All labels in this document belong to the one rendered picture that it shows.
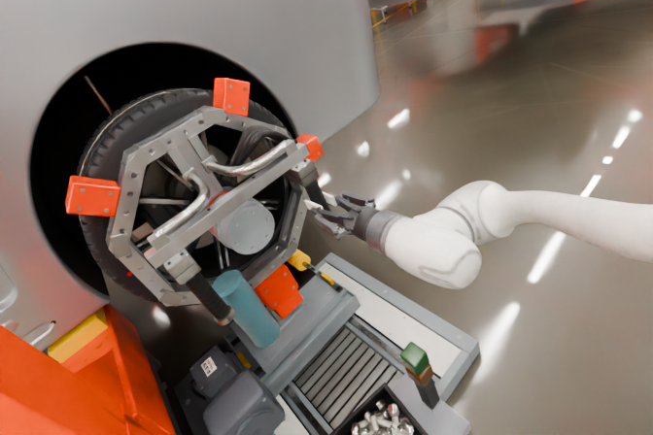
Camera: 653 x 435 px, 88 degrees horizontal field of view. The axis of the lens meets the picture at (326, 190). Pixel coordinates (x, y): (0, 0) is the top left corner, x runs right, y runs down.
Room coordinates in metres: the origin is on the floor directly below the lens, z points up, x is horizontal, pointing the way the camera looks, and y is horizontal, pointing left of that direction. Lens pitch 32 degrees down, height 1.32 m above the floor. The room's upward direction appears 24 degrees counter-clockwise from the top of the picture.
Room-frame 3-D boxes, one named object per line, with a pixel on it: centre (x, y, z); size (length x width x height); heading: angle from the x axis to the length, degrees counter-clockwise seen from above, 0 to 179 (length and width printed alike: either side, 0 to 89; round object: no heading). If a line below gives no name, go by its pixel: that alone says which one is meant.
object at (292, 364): (1.01, 0.37, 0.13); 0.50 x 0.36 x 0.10; 118
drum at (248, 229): (0.79, 0.26, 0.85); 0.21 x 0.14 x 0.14; 28
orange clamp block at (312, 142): (1.01, 0.01, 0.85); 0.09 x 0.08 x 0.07; 118
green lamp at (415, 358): (0.37, -0.03, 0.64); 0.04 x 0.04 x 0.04; 28
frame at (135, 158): (0.86, 0.29, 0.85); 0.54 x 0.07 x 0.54; 118
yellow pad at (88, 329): (0.82, 0.85, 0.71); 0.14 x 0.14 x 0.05; 28
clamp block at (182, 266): (0.60, 0.34, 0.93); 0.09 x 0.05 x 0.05; 28
